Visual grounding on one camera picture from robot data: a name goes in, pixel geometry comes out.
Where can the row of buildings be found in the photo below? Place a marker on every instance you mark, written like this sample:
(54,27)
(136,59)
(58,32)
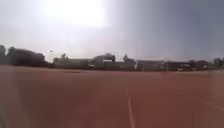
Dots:
(116,64)

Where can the dark clump of trees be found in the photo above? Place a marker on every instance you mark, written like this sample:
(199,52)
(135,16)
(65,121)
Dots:
(23,57)

